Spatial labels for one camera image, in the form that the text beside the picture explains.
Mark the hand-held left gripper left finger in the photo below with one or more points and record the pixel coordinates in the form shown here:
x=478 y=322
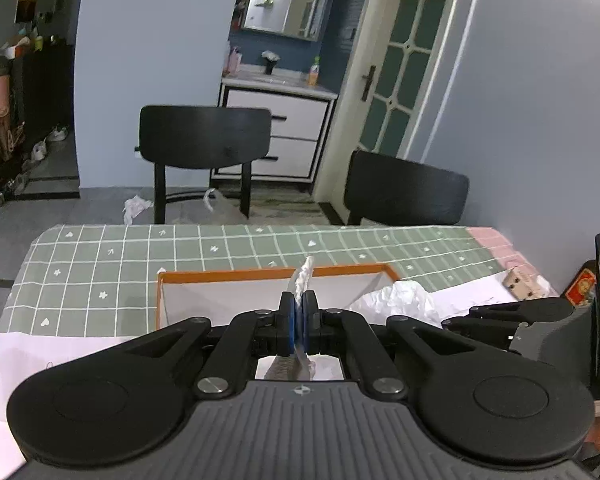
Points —
x=289 y=322

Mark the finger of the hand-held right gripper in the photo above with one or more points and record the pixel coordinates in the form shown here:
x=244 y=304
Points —
x=480 y=332
x=525 y=310

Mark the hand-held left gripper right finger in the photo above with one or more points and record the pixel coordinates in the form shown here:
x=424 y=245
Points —
x=307 y=322

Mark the thin white wrapper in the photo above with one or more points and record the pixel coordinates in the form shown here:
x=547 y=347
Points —
x=302 y=277

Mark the orange cardboard box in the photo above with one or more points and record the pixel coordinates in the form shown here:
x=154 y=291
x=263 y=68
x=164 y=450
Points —
x=220 y=295

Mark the white crumpled tissue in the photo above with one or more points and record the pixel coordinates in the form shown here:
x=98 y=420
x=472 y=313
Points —
x=397 y=302

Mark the clear plastic bag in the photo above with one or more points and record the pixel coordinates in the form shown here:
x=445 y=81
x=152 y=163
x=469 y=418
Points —
x=215 y=210

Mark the black wooden chair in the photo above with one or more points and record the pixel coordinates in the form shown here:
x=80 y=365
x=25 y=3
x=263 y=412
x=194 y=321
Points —
x=405 y=190
x=205 y=135

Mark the green checkered tablecloth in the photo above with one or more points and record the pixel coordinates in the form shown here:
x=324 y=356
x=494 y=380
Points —
x=130 y=260

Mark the white crumpled paper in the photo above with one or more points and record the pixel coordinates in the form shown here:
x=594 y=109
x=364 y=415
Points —
x=136 y=210

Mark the white drawer cabinet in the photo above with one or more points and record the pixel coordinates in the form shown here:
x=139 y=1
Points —
x=300 y=120

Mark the orange drink bottle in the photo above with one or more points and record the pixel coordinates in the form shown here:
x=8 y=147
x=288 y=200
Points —
x=313 y=72

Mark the white printed sheet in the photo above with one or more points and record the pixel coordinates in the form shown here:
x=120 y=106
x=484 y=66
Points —
x=40 y=375

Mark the pink bottle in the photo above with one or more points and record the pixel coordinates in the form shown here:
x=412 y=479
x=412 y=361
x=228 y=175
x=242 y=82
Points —
x=235 y=60

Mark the white door with green glass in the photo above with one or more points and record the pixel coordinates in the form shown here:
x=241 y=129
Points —
x=405 y=60

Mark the white shoe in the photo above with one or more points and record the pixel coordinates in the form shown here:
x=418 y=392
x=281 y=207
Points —
x=39 y=150
x=57 y=133

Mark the small orange wall picture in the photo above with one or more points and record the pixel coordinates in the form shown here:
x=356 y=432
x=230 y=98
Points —
x=26 y=4

